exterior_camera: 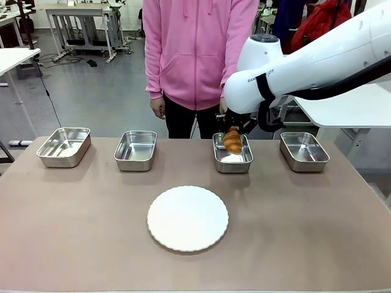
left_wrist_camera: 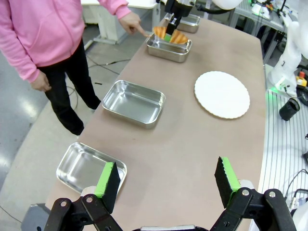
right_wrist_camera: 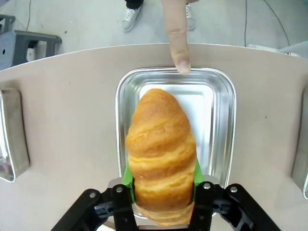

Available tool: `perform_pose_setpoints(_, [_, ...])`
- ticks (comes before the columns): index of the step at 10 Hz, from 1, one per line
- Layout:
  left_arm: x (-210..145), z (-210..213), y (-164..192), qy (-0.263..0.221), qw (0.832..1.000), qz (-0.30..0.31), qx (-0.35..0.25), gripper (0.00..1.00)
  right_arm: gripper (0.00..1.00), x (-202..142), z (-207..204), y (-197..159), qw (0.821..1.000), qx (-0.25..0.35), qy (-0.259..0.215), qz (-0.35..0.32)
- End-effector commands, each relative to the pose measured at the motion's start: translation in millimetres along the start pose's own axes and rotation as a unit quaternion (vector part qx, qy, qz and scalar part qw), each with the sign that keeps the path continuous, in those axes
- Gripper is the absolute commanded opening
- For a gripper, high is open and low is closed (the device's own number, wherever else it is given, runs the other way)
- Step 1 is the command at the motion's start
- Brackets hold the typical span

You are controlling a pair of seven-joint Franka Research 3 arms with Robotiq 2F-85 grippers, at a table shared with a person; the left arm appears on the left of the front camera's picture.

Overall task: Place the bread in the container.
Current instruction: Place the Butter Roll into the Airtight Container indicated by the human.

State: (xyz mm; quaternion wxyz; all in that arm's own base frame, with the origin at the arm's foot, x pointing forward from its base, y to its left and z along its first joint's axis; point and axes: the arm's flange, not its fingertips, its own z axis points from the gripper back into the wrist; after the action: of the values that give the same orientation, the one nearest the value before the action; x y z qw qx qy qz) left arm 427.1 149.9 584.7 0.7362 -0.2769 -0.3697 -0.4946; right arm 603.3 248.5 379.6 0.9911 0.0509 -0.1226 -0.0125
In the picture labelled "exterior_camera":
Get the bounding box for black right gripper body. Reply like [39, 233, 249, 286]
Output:
[215, 109, 258, 136]

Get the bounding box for golden brown croissant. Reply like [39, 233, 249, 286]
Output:
[222, 127, 244, 154]

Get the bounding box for person's right forearm pink sleeve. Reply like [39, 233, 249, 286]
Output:
[145, 45, 166, 101]

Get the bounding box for person's left forearm pink sleeve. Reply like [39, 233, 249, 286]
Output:
[220, 45, 245, 100]

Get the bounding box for steel rectangular container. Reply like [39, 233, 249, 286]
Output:
[212, 132, 254, 174]
[279, 131, 331, 173]
[113, 130, 158, 172]
[35, 127, 92, 168]

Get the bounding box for person's right hand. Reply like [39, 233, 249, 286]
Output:
[151, 98, 166, 120]

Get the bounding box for black trousers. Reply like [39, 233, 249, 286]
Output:
[163, 93, 227, 140]

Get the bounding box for white scalloped plate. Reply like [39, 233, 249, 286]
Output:
[146, 185, 229, 253]

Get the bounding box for pink zip hoodie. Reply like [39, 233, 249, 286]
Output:
[142, 0, 260, 111]

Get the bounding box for dark blue garment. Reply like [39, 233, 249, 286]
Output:
[271, 0, 306, 46]

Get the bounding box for large white table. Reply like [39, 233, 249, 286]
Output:
[291, 84, 391, 147]

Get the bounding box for red jacket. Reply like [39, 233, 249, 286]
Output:
[291, 0, 352, 54]

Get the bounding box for black pole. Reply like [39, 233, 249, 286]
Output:
[331, 0, 342, 24]
[16, 0, 36, 51]

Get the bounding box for grey background desk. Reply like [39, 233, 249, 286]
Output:
[45, 4, 125, 63]

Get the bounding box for white side table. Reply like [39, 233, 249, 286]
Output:
[0, 47, 42, 106]

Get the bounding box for black strap on right arm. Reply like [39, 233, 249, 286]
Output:
[255, 73, 277, 101]

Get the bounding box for black right arm cable sleeve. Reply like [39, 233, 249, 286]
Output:
[257, 54, 391, 132]

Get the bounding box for tangled floor cables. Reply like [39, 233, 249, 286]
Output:
[39, 52, 84, 65]

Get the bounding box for thin black hanging cable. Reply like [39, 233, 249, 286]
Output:
[32, 59, 64, 129]

